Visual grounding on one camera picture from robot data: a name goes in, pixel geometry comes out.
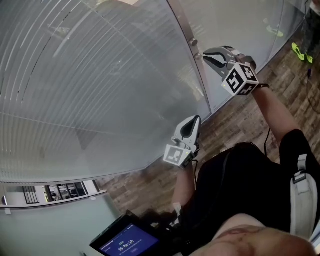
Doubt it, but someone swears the black cable with adapter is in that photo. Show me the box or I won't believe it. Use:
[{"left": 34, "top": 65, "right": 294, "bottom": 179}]
[{"left": 306, "top": 68, "right": 320, "bottom": 113}]

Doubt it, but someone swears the black metal railing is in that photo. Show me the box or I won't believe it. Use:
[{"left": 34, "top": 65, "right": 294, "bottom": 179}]
[{"left": 22, "top": 186, "right": 40, "bottom": 205}]

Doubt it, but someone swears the person's right forearm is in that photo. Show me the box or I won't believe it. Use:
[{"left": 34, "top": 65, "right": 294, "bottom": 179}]
[{"left": 251, "top": 86, "right": 301, "bottom": 151}]

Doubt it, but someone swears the black tablet with blue screen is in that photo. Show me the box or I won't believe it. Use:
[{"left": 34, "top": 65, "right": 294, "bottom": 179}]
[{"left": 89, "top": 211, "right": 176, "bottom": 256}]

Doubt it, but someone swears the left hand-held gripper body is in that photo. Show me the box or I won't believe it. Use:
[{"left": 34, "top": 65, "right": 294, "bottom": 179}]
[{"left": 163, "top": 136, "right": 201, "bottom": 170}]

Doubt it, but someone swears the grey backpack strap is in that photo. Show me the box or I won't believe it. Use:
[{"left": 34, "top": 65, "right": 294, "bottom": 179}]
[{"left": 289, "top": 153, "right": 318, "bottom": 240}]

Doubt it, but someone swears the person's black shirt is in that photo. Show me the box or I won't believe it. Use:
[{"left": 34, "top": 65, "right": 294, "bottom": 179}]
[{"left": 179, "top": 128, "right": 320, "bottom": 253}]

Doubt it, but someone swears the person's left forearm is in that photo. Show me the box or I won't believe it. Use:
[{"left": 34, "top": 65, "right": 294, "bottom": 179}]
[{"left": 172, "top": 164, "right": 198, "bottom": 208}]

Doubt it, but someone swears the metal window frame post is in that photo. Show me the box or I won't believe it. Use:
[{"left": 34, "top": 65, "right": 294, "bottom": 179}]
[{"left": 166, "top": 0, "right": 213, "bottom": 117}]

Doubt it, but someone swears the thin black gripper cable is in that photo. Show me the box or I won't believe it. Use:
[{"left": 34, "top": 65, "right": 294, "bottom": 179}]
[{"left": 263, "top": 127, "right": 272, "bottom": 157}]

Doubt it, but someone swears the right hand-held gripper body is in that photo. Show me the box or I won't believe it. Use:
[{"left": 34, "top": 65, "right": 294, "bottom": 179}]
[{"left": 221, "top": 51, "right": 260, "bottom": 97}]

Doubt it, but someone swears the frosted glass door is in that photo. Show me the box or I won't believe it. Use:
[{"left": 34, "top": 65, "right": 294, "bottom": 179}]
[{"left": 0, "top": 191, "right": 123, "bottom": 256}]

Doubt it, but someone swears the black framed window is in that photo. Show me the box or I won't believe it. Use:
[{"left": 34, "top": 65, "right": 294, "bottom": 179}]
[{"left": 44, "top": 181, "right": 88, "bottom": 202}]

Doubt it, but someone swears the person's face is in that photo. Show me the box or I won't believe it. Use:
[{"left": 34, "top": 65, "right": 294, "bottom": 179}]
[{"left": 188, "top": 212, "right": 317, "bottom": 256}]

